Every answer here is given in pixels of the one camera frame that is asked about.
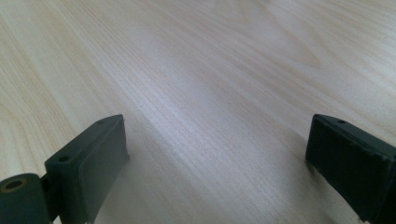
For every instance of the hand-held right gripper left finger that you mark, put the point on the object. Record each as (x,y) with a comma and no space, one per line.
(84,168)

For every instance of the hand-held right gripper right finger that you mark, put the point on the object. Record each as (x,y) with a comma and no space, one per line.
(348,161)

